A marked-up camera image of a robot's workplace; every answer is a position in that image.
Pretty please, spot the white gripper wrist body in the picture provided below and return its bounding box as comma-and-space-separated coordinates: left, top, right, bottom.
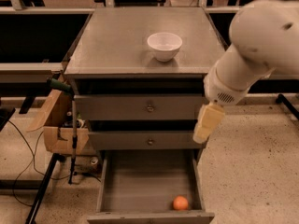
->
204, 67, 249, 105

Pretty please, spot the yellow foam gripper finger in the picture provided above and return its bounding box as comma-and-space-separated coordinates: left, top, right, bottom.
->
192, 103, 225, 144

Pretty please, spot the grey top drawer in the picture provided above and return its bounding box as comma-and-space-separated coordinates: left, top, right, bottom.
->
75, 94, 206, 120

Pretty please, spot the grey drawer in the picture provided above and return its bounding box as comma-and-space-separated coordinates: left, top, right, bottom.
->
89, 131, 201, 150
87, 149, 214, 224
75, 94, 206, 120

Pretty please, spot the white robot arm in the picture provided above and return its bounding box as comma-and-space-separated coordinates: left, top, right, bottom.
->
192, 0, 299, 144

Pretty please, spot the grey metal drawer cabinet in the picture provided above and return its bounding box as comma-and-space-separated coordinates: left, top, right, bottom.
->
64, 6, 235, 161

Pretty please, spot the grey bottom drawer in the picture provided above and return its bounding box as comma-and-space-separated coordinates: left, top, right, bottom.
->
87, 149, 214, 224

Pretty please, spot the grey middle drawer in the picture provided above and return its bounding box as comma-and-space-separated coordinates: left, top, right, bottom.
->
89, 131, 201, 150

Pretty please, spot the white ceramic bowl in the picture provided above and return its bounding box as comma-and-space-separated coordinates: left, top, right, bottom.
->
147, 32, 182, 62

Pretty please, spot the orange ball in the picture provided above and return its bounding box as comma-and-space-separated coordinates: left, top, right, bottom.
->
173, 196, 189, 211

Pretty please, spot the black tripod leg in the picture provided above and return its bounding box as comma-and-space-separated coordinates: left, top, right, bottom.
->
25, 153, 64, 224

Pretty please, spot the green handled pole tool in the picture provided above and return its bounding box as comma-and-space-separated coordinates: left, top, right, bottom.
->
47, 78, 78, 184

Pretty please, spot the black floor cable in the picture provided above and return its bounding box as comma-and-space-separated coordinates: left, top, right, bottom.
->
6, 119, 71, 207

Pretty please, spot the metal railing frame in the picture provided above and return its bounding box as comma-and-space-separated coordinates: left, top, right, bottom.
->
0, 0, 299, 82

